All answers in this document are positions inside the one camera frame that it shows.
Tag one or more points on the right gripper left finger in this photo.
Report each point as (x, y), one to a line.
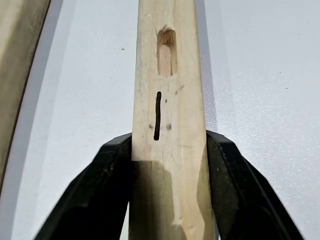
(100, 190)

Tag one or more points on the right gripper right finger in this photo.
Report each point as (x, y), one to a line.
(240, 190)

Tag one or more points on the wooden leg with slot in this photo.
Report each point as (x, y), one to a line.
(170, 120)

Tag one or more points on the wooden bar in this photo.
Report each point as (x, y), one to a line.
(17, 75)

